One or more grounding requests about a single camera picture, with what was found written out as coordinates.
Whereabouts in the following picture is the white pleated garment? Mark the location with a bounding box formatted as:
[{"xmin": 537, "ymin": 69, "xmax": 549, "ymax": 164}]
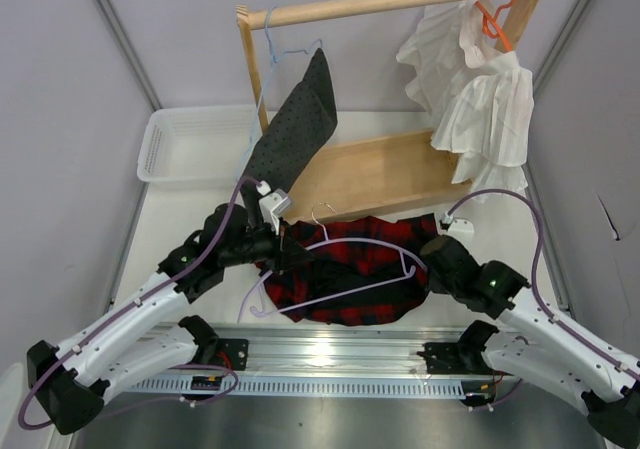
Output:
[{"xmin": 396, "ymin": 1, "xmax": 534, "ymax": 192}]

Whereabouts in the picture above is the purple hanger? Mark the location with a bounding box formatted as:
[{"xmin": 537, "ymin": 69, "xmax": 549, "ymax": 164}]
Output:
[{"xmin": 235, "ymin": 202, "xmax": 430, "ymax": 323}]

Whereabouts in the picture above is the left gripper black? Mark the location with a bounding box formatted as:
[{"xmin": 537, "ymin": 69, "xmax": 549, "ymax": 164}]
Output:
[{"xmin": 221, "ymin": 214, "xmax": 313, "ymax": 275}]

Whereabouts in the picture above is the wooden clothes rack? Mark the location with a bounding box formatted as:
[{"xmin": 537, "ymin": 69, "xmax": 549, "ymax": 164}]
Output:
[{"xmin": 236, "ymin": 0, "xmax": 539, "ymax": 220}]

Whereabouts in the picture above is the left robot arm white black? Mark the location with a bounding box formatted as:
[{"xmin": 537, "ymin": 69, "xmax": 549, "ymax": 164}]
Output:
[{"xmin": 25, "ymin": 204, "xmax": 313, "ymax": 435}]

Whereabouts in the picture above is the red plaid skirt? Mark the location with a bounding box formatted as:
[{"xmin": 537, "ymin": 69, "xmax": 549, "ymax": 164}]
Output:
[{"xmin": 254, "ymin": 212, "xmax": 441, "ymax": 326}]

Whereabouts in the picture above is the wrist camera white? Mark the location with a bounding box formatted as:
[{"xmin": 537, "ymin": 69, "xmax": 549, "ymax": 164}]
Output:
[
  {"xmin": 256, "ymin": 181, "xmax": 292, "ymax": 235},
  {"xmin": 438, "ymin": 212, "xmax": 475, "ymax": 240}
]

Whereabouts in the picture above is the aluminium mounting rail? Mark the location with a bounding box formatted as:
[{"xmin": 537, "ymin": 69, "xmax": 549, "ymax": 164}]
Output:
[{"xmin": 124, "ymin": 322, "xmax": 556, "ymax": 374}]

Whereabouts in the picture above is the light blue hanger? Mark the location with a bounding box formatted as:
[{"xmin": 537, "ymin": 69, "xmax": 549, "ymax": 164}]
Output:
[{"xmin": 240, "ymin": 6, "xmax": 324, "ymax": 176}]

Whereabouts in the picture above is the grey dotted garment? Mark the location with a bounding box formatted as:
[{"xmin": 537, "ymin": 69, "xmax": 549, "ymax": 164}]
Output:
[{"xmin": 243, "ymin": 49, "xmax": 337, "ymax": 192}]

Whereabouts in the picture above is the orange hanger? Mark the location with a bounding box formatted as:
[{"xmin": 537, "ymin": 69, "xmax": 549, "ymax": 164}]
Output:
[{"xmin": 475, "ymin": 0, "xmax": 517, "ymax": 52}]

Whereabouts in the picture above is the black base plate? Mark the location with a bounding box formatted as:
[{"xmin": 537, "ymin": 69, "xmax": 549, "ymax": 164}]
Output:
[
  {"xmin": 416, "ymin": 342, "xmax": 493, "ymax": 375},
  {"xmin": 213, "ymin": 338, "xmax": 249, "ymax": 371}
]

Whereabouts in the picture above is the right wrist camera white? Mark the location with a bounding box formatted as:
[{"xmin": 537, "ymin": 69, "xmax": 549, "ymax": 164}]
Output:
[{"xmin": 438, "ymin": 212, "xmax": 475, "ymax": 240}]

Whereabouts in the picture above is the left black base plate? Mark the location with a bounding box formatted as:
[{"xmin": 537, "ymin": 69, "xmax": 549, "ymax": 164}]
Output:
[{"xmin": 213, "ymin": 338, "xmax": 249, "ymax": 371}]

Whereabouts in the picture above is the white slotted cable duct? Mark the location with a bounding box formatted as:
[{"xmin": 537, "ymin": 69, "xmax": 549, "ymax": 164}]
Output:
[{"xmin": 128, "ymin": 373, "xmax": 515, "ymax": 400}]

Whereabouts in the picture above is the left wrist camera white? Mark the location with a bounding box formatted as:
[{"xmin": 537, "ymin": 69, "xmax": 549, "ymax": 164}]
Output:
[{"xmin": 256, "ymin": 181, "xmax": 292, "ymax": 235}]

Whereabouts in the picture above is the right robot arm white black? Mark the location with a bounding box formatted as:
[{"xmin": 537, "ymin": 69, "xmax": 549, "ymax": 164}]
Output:
[{"xmin": 420, "ymin": 235, "xmax": 639, "ymax": 448}]

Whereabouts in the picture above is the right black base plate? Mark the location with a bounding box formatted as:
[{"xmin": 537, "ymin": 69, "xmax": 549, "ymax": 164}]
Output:
[{"xmin": 416, "ymin": 342, "xmax": 493, "ymax": 375}]

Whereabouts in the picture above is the white plastic basket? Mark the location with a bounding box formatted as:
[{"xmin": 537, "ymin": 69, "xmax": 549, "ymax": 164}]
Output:
[{"xmin": 137, "ymin": 105, "xmax": 259, "ymax": 190}]

